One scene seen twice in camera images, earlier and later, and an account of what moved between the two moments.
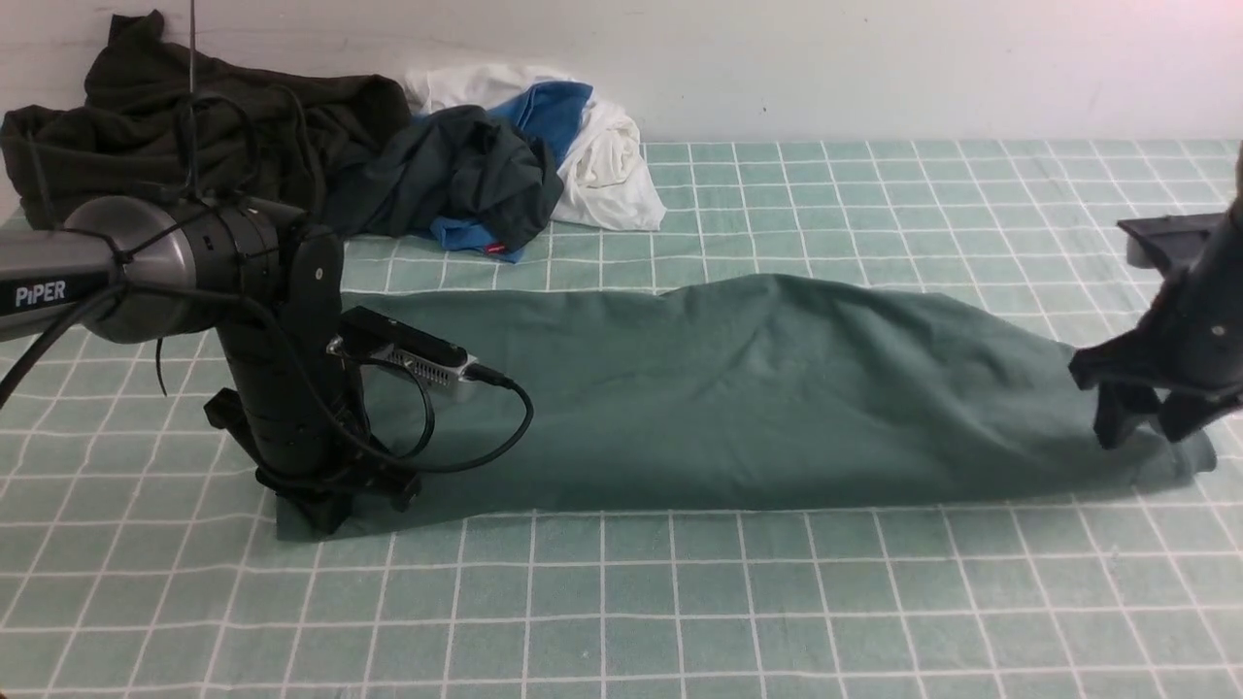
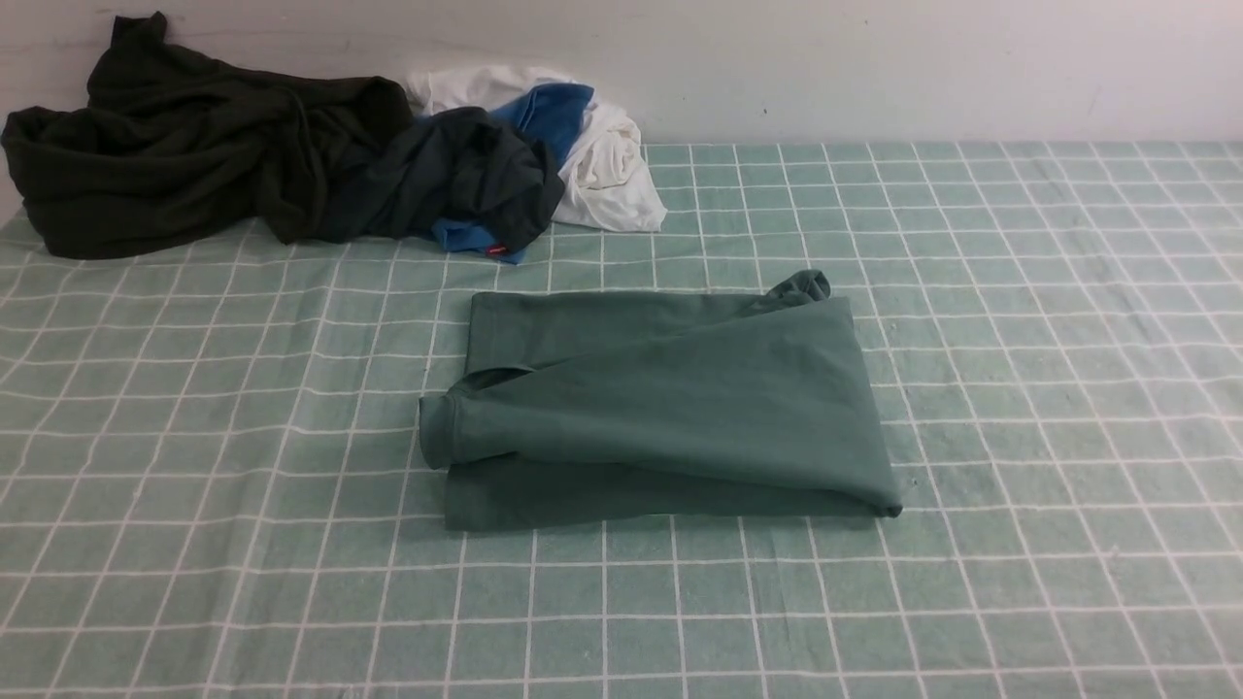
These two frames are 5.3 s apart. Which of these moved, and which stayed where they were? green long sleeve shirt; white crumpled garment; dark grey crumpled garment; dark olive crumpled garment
Moved: green long sleeve shirt
Stayed: white crumpled garment; dark olive crumpled garment; dark grey crumpled garment
